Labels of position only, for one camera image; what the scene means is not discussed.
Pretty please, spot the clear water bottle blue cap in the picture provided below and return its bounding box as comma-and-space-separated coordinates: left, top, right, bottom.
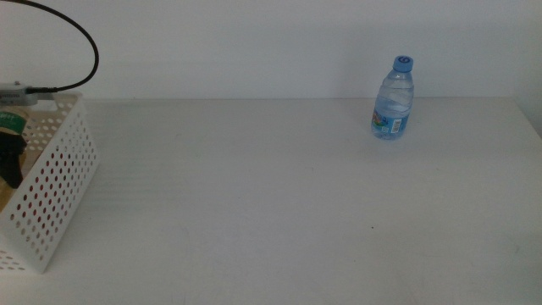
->
371, 55, 415, 141

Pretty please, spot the thick braided black cable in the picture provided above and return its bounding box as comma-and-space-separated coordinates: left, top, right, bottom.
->
0, 0, 101, 94

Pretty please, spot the yellow juice bottle white cap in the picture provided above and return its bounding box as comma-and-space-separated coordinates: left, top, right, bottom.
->
0, 110, 29, 213

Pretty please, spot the white perforated plastic basket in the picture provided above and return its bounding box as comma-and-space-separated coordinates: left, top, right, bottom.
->
0, 91, 101, 275

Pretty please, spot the red soda can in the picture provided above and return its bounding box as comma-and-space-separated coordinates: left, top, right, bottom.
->
20, 147, 92, 238

